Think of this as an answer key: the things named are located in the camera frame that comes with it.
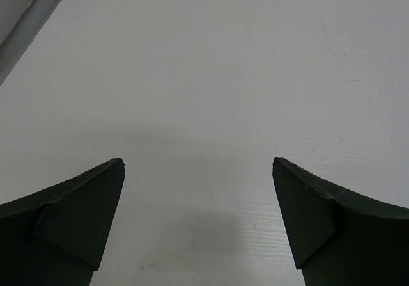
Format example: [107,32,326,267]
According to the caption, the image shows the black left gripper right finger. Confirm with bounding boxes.
[272,157,408,285]

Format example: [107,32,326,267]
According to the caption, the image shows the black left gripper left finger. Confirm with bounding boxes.
[1,158,125,285]

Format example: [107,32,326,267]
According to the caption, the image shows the aluminium frame rail left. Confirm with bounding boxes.
[1,0,61,82]

